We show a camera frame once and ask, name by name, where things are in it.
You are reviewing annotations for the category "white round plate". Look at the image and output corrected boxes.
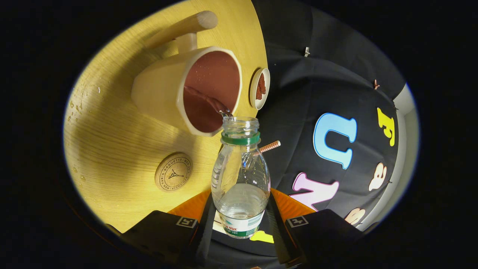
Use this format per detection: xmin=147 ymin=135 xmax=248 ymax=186
xmin=249 ymin=68 xmax=270 ymax=110

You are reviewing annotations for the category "clear plastic bottle green ring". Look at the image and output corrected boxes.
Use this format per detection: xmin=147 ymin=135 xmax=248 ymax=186
xmin=211 ymin=117 xmax=271 ymax=239

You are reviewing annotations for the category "round wooden coaster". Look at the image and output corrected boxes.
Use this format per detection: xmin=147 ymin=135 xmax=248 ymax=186
xmin=155 ymin=152 xmax=193 ymax=193

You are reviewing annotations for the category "beige cup with wooden handle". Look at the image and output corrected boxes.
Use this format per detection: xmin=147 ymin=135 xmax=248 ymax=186
xmin=131 ymin=10 xmax=242 ymax=137

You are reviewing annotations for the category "wooden table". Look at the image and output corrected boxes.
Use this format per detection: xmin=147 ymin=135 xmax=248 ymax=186
xmin=63 ymin=0 xmax=269 ymax=234

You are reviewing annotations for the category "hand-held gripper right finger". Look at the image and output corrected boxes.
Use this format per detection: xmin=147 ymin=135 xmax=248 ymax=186
xmin=266 ymin=188 xmax=364 ymax=266

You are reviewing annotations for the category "black backdrop cloth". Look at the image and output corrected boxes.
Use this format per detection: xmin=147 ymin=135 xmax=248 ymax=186
xmin=209 ymin=0 xmax=407 ymax=269

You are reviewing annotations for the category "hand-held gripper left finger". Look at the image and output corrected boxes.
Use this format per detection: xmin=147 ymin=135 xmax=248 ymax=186
xmin=108 ymin=189 xmax=217 ymax=268

